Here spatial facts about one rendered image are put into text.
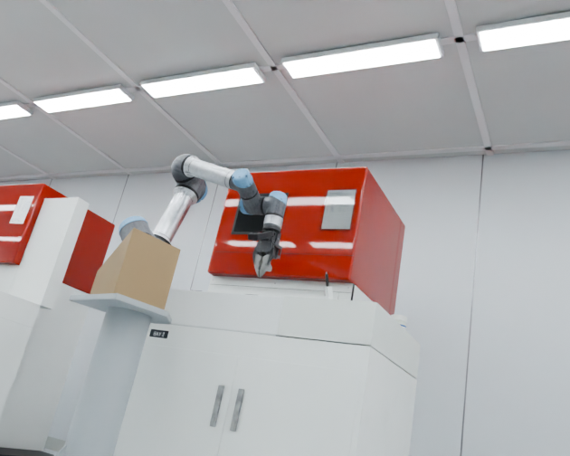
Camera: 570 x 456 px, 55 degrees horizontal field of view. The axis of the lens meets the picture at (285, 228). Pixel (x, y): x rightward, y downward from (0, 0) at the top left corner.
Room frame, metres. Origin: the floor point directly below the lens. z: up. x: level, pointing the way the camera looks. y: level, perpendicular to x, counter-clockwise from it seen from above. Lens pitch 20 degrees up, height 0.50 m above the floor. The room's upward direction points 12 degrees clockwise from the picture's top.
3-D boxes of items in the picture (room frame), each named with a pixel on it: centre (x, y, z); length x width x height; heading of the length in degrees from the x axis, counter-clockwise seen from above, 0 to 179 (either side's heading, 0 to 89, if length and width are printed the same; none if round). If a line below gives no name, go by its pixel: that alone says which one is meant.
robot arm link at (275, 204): (2.09, 0.05, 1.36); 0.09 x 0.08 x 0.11; 65
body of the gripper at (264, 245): (2.10, 0.05, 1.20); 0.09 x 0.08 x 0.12; 149
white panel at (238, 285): (2.71, -0.02, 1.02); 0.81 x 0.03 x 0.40; 60
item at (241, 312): (2.14, 0.17, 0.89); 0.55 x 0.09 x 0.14; 60
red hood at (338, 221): (2.98, -0.18, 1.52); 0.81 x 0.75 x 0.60; 60
